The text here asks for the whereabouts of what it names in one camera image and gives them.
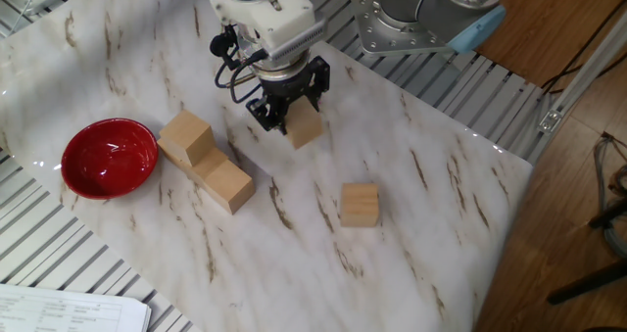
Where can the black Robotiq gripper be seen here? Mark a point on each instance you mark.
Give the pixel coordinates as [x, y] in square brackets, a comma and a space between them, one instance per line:
[286, 89]

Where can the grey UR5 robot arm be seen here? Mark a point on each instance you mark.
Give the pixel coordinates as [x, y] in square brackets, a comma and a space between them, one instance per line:
[416, 9]

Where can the white printed paper stack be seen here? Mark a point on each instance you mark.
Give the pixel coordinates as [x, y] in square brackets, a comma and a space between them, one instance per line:
[59, 312]

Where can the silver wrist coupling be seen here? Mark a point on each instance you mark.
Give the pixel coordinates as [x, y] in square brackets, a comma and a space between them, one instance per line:
[274, 67]

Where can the white marble pattern board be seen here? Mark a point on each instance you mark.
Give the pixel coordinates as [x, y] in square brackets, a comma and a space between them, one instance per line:
[147, 53]

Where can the red glossy bowl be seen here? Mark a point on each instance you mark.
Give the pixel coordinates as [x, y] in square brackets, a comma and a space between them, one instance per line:
[110, 158]

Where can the black chair base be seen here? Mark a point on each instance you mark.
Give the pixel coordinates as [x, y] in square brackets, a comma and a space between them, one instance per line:
[588, 283]

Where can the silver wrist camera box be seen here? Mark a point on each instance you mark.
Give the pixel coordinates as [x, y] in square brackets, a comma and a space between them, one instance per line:
[301, 40]

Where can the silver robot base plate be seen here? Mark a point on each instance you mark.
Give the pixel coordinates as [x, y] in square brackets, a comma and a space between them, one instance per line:
[377, 33]

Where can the aluminium frame profile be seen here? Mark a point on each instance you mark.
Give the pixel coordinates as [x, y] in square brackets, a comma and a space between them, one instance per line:
[583, 75]

